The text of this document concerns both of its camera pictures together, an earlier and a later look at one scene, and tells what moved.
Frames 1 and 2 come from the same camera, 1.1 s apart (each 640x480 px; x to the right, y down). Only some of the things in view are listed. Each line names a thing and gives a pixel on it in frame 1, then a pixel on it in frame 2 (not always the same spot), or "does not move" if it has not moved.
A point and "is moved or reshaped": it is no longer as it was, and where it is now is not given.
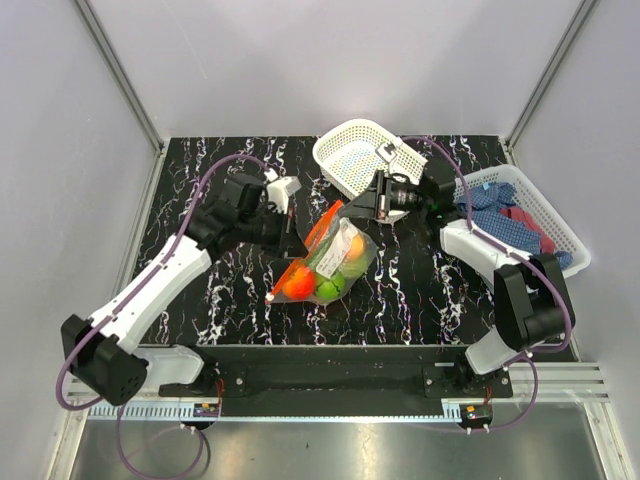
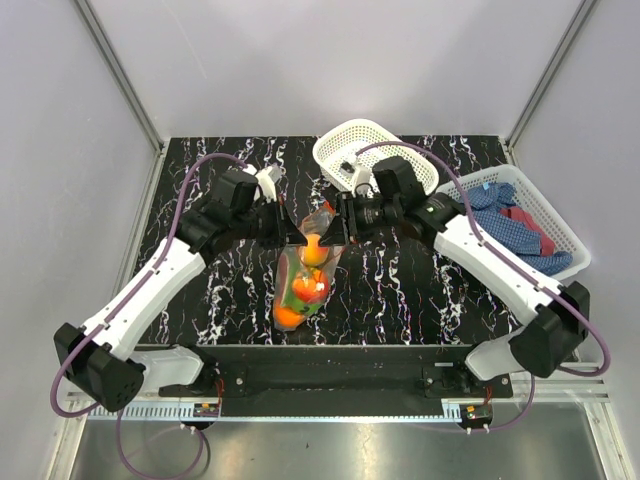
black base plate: (341, 380) does not move
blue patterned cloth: (488, 199) does not move
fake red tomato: (300, 284) is moved or reshaped
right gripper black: (374, 202) -> (343, 228)
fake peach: (357, 246) -> (313, 253)
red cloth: (547, 244) does not move
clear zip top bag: (337, 256) is moved or reshaped
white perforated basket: (351, 154) does not move
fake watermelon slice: (349, 270) -> (291, 266)
